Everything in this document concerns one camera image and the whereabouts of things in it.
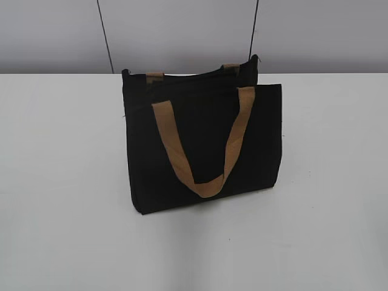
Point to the black tote bag tan handles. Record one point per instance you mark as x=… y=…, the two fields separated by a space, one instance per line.
x=202 y=137

